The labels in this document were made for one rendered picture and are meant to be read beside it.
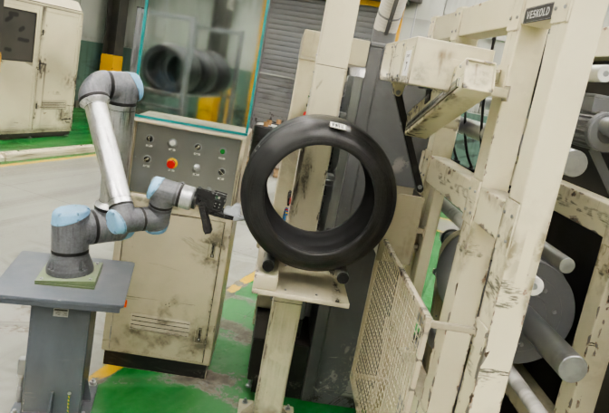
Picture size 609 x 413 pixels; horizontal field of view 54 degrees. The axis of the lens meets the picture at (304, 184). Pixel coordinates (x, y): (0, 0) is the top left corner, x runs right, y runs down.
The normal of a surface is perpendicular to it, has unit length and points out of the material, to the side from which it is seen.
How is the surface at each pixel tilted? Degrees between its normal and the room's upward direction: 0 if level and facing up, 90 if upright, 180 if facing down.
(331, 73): 90
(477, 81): 72
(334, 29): 90
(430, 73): 90
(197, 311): 90
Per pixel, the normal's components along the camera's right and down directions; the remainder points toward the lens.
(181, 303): 0.01, 0.18
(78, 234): 0.68, 0.21
